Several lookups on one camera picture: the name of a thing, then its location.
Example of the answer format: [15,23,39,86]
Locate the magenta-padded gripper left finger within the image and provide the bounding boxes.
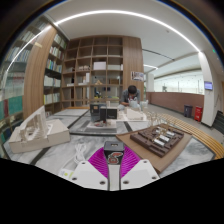
[68,147,110,192]

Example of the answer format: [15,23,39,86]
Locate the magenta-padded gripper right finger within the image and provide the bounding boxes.
[119,148,161,191]

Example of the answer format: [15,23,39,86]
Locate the small black charger block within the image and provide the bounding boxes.
[103,140,125,167]

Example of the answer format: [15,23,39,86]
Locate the brown model on wooden board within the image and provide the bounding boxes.
[115,123,193,174]

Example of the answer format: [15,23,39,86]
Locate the pale wooden stick model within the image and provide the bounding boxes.
[146,111,168,128]

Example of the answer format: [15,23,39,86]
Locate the white architectural model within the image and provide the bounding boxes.
[8,105,71,154]

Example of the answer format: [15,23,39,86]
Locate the small white building model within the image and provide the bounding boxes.
[118,99,149,122]

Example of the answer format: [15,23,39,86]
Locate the black box architectural model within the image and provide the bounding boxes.
[89,102,118,123]

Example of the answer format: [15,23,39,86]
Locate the person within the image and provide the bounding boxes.
[119,85,142,111]

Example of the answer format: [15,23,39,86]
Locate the dark grey bin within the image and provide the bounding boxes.
[183,104,194,118]

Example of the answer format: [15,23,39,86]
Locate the red bin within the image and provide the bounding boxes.
[194,105,204,122]

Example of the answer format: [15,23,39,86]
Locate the poster on wooden panel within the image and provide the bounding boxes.
[130,70,145,82]

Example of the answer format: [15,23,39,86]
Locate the glass-fronted bookcase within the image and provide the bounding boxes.
[0,19,41,141]

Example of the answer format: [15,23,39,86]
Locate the wooden cubby shelf unit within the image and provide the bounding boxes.
[61,35,124,109]

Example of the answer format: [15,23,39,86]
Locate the wooden bookshelf with books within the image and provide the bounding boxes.
[43,31,68,116]

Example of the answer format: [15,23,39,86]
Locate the curved ceiling light strip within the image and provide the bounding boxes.
[6,9,201,73]

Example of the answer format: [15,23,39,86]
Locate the wall-mounted screen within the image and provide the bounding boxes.
[204,80,214,91]

